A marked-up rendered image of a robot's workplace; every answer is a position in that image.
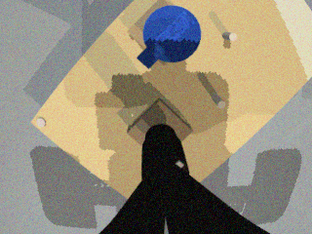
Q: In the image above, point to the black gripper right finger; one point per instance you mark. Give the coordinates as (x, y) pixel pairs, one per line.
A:
(193, 209)

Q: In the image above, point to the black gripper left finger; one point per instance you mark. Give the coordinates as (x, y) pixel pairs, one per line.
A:
(144, 213)

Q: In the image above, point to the tan rectangular board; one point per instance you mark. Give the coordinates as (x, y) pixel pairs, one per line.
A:
(223, 66)

